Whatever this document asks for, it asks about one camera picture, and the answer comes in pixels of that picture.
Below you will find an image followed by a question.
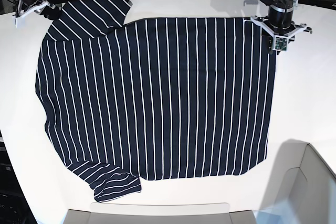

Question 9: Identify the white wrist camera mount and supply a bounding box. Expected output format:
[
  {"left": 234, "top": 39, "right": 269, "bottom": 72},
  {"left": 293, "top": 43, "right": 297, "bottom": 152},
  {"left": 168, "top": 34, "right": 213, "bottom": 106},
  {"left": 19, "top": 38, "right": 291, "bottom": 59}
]
[
  {"left": 250, "top": 16, "right": 312, "bottom": 54},
  {"left": 13, "top": 0, "right": 57, "bottom": 28}
]

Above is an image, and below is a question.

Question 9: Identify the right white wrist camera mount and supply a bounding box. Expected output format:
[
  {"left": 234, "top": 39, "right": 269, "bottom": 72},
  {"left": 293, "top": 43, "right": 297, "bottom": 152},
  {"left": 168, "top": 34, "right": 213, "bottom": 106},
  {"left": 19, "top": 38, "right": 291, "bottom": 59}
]
[{"left": 13, "top": 0, "right": 57, "bottom": 28}]

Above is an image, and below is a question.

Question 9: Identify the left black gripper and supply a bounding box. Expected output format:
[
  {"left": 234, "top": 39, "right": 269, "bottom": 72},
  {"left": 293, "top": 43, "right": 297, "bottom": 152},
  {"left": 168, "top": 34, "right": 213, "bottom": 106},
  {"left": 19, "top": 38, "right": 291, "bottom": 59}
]
[{"left": 268, "top": 5, "right": 293, "bottom": 29}]

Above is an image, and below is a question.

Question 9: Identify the navy white striped T-shirt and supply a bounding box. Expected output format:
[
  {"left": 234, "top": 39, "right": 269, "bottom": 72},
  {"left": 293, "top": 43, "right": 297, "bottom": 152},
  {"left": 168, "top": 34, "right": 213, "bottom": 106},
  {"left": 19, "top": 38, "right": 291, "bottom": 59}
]
[{"left": 35, "top": 0, "right": 276, "bottom": 202}]

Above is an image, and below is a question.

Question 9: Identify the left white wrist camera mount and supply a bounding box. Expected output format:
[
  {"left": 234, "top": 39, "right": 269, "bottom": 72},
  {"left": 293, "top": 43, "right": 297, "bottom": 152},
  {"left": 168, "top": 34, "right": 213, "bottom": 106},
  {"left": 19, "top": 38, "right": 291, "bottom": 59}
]
[{"left": 250, "top": 16, "right": 312, "bottom": 54}]

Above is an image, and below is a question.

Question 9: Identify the grey bin front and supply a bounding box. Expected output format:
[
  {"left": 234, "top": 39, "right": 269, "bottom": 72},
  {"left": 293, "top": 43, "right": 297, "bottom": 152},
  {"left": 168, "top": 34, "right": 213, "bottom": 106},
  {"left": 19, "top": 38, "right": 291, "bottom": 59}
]
[{"left": 64, "top": 203, "right": 257, "bottom": 223}]

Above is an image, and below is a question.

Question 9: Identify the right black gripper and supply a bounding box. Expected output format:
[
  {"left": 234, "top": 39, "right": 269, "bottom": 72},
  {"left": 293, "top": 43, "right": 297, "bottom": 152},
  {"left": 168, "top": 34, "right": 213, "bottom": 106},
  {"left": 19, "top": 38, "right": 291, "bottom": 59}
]
[{"left": 39, "top": 0, "right": 61, "bottom": 20}]

